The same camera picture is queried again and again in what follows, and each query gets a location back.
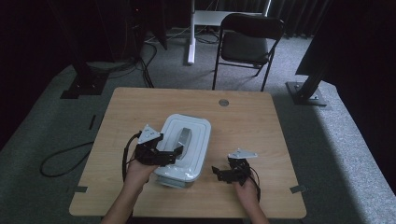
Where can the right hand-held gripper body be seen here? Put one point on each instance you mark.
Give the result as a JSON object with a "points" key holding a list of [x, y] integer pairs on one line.
{"points": [[240, 169]]}

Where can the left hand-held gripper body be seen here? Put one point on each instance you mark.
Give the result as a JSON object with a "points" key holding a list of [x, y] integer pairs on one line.
{"points": [[148, 152]]}

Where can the clear plastic storage box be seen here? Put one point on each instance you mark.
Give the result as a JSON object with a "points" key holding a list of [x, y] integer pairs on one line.
{"points": [[174, 183]]}

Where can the person's left hand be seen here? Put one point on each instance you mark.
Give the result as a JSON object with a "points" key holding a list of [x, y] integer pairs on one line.
{"points": [[138, 174]]}

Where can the person's right hand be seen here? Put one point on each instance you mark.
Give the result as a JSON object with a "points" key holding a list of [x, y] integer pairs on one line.
{"points": [[247, 193]]}

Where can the grey tape piece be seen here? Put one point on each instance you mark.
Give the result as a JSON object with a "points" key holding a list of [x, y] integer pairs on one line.
{"points": [[298, 188], [79, 188]]}

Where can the black floor tape strip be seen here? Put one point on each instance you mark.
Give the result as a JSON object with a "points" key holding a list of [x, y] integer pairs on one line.
{"points": [[92, 122]]}

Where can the round grey table grommet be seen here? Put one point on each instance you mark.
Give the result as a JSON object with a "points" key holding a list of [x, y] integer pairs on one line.
{"points": [[223, 102]]}

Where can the black metal stand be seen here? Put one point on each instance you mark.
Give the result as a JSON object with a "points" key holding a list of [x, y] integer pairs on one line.
{"points": [[84, 85], [306, 95]]}

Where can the black folding chair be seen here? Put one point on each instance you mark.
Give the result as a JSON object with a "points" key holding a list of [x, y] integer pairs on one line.
{"points": [[244, 46]]}

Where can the dark curtain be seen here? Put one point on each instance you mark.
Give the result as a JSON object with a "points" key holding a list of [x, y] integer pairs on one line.
{"points": [[295, 15]]}

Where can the white desk frame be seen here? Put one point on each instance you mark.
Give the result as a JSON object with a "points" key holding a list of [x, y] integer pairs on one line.
{"points": [[191, 40]]}

